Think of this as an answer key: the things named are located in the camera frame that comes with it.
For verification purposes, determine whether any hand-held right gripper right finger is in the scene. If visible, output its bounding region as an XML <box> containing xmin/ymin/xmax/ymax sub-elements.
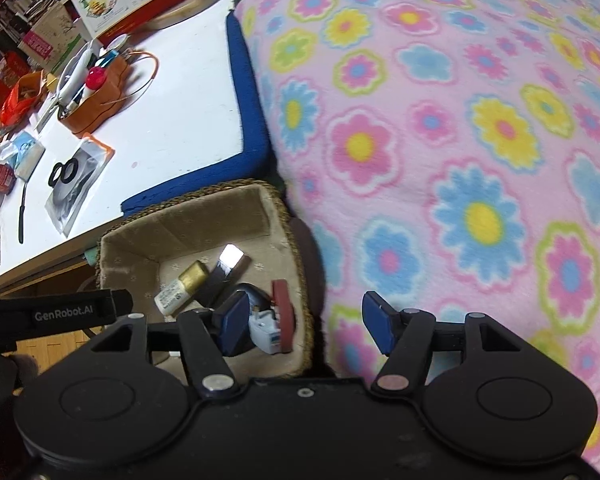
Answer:
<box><xmin>361</xmin><ymin>291</ymin><xmax>529</xmax><ymax>397</ymax></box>

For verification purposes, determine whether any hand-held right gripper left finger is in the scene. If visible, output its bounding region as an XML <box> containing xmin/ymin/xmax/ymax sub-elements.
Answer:
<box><xmin>82</xmin><ymin>291</ymin><xmax>251</xmax><ymax>401</ymax></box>

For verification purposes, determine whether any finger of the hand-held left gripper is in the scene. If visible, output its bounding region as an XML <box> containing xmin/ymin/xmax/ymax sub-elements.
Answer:
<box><xmin>111</xmin><ymin>288</ymin><xmax>134</xmax><ymax>322</ymax></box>

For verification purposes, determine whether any white plug adapter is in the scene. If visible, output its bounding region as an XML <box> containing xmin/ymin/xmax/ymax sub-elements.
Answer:
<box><xmin>248</xmin><ymin>307</ymin><xmax>285</xmax><ymax>357</ymax></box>

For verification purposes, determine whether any dark blue oval case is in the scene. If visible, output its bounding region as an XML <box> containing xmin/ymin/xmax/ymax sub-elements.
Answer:
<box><xmin>234</xmin><ymin>283</ymin><xmax>268</xmax><ymax>312</ymax></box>

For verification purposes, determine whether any pink round compact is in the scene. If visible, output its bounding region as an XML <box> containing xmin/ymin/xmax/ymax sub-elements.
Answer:
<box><xmin>271</xmin><ymin>280</ymin><xmax>297</xmax><ymax>354</ymax></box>

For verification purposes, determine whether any gold and black lipstick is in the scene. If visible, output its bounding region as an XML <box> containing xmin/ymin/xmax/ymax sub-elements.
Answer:
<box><xmin>195</xmin><ymin>243</ymin><xmax>252</xmax><ymax>309</ymax></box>

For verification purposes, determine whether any white and gold tube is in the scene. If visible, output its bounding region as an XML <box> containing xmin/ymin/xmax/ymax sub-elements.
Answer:
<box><xmin>154</xmin><ymin>261</ymin><xmax>212</xmax><ymax>317</ymax></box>

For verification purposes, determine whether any woven basket with fabric lining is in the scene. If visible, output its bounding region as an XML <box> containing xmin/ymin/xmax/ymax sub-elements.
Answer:
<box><xmin>96</xmin><ymin>179</ymin><xmax>315</xmax><ymax>379</ymax></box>

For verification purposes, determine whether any black pen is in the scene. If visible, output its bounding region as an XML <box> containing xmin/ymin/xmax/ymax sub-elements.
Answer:
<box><xmin>18</xmin><ymin>182</ymin><xmax>29</xmax><ymax>245</ymax></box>

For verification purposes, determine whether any plastic bag with black rings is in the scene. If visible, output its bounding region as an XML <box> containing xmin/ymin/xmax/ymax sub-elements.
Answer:
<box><xmin>44</xmin><ymin>135</ymin><xmax>116</xmax><ymax>239</ymax></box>

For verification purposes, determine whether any blue tissue packet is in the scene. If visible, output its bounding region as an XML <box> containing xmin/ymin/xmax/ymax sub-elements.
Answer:
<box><xmin>9</xmin><ymin>130</ymin><xmax>47</xmax><ymax>182</ymax></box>

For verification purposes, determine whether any orange leather pen holder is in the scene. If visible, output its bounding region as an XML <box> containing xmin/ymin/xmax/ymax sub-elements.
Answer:
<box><xmin>57</xmin><ymin>52</ymin><xmax>132</xmax><ymax>137</ymax></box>

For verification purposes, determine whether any pink floral fleece blanket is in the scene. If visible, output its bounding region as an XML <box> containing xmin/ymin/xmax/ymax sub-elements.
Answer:
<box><xmin>234</xmin><ymin>0</ymin><xmax>600</xmax><ymax>480</ymax></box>

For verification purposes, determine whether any orange plastic bag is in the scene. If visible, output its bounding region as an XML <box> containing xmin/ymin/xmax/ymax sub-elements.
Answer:
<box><xmin>0</xmin><ymin>71</ymin><xmax>49</xmax><ymax>137</ymax></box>

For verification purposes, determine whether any red-capped marker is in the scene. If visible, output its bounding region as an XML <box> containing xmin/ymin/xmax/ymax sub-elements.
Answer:
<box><xmin>71</xmin><ymin>66</ymin><xmax>109</xmax><ymax>112</ymax></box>

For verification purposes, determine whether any white pen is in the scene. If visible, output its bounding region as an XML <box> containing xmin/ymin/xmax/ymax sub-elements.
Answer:
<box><xmin>54</xmin><ymin>40</ymin><xmax>100</xmax><ymax>107</ymax></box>

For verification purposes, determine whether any cardboard box with branch print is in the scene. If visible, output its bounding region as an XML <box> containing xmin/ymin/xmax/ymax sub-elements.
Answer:
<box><xmin>17</xmin><ymin>7</ymin><xmax>89</xmax><ymax>75</ymax></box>

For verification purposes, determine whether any orange cord loop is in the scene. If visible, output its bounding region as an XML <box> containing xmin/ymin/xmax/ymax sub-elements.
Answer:
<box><xmin>102</xmin><ymin>51</ymin><xmax>160</xmax><ymax>107</ymax></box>

